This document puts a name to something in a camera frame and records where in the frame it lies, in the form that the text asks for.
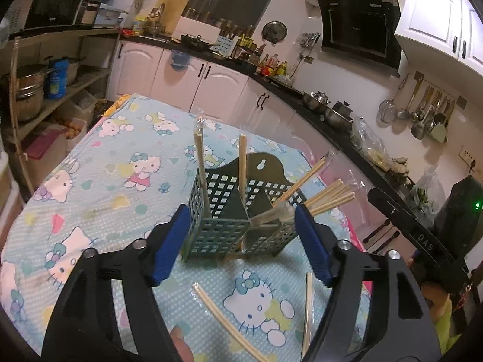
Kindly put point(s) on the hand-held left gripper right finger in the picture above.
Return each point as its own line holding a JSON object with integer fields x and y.
{"x": 313, "y": 245}

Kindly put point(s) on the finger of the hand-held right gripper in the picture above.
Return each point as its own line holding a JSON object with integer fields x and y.
{"x": 388, "y": 207}

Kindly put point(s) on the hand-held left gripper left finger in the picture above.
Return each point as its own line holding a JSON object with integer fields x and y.
{"x": 169, "y": 245}

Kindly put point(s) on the dark green perforated utensil holder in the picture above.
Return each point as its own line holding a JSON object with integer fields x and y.
{"x": 211, "y": 233}

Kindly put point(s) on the bunch of wooden chopsticks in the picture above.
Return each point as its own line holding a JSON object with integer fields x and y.
{"x": 332, "y": 200}

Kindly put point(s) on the plastic-wrapped chopstick pair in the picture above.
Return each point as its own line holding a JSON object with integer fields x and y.
{"x": 308, "y": 309}
{"x": 271, "y": 217}
{"x": 302, "y": 181}
{"x": 222, "y": 314}
{"x": 202, "y": 166}

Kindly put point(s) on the plain wooden chopstick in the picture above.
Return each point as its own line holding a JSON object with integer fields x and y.
{"x": 243, "y": 166}

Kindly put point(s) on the small hanging utensils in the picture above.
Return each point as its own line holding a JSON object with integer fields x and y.
{"x": 309, "y": 41}

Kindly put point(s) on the person's right hand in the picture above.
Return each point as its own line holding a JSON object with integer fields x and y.
{"x": 436, "y": 301}

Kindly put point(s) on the person's left hand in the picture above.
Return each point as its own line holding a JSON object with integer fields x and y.
{"x": 182, "y": 347}

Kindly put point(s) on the plastic bag of greens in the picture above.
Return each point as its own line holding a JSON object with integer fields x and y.
{"x": 426, "y": 196}

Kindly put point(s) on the clear plastic bag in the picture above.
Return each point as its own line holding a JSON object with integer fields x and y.
{"x": 369, "y": 143}

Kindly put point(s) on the cartoon cat printed blanket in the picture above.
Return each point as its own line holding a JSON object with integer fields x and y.
{"x": 113, "y": 196}

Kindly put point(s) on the steel bowl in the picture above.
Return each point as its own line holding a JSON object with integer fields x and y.
{"x": 311, "y": 105}
{"x": 337, "y": 122}

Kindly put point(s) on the row of hanging ladles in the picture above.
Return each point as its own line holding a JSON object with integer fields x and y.
{"x": 422, "y": 109}

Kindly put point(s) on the steel lidded pot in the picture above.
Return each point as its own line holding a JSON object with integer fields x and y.
{"x": 342, "y": 110}

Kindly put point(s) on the steel kettle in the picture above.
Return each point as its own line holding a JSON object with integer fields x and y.
{"x": 320, "y": 97}

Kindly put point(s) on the box of yellow fruit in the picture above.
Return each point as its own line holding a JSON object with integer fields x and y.
{"x": 70, "y": 132}

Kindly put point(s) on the white base cabinets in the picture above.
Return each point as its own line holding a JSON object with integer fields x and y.
{"x": 136, "y": 71}

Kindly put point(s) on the cluster of sauce bottles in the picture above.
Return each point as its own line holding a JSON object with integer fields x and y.
{"x": 271, "y": 67}

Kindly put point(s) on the black range hood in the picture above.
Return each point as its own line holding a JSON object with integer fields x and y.
{"x": 358, "y": 26}

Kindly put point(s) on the wooden shelf unit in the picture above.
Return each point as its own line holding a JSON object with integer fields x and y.
{"x": 75, "y": 86}

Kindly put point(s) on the blue hanging towel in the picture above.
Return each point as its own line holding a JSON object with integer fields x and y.
{"x": 180, "y": 59}

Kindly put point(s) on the small steel pot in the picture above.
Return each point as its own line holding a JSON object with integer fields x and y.
{"x": 75, "y": 71}

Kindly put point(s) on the black wok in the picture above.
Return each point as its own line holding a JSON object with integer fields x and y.
{"x": 196, "y": 43}

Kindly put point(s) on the large steel pot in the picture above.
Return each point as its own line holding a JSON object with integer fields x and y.
{"x": 26, "y": 98}

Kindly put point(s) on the blue knife block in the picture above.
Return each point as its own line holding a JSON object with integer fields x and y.
{"x": 227, "y": 44}

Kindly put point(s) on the dark hanging pot lid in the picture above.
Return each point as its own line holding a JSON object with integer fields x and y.
{"x": 274, "y": 32}

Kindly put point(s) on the white dish rack box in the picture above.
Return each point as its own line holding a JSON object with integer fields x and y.
{"x": 196, "y": 30}

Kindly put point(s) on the row of glass jars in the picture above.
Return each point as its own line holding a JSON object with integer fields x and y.
{"x": 226, "y": 26}

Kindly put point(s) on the wooden cutting board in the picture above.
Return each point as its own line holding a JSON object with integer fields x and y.
{"x": 171, "y": 11}

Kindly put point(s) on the light blue plastic box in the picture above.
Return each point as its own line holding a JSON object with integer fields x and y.
{"x": 109, "y": 17}

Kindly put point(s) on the black microwave oven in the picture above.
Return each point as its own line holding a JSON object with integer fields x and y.
{"x": 56, "y": 0}

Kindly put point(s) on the wall socket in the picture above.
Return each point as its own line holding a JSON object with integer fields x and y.
{"x": 468, "y": 156}

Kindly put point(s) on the white wall cabinet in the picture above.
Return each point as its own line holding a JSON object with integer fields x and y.
{"x": 430, "y": 19}

